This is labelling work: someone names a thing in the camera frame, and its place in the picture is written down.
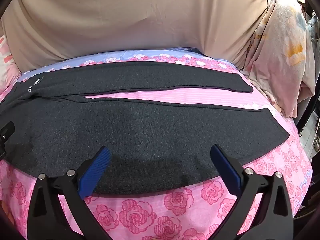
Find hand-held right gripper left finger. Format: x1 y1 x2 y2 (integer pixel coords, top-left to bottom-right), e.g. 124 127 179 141
27 146 112 240

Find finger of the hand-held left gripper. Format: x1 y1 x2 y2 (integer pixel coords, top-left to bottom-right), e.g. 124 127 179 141
0 121 15 155

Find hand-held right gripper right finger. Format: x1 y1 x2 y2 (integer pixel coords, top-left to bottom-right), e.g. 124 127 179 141
210 144 293 240

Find dark grey pants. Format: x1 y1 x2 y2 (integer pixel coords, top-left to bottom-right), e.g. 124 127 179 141
0 61 290 195

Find pink rose print bed sheet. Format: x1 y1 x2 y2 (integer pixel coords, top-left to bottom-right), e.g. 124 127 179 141
0 50 313 240

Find white cartoon face pillow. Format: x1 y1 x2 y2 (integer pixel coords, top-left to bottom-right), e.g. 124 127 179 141
0 34 22 90

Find pale floral blanket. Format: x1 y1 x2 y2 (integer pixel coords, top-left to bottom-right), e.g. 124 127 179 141
241 0 316 118

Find beige cloth cover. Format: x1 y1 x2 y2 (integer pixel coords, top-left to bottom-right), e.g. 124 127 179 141
1 0 275 72

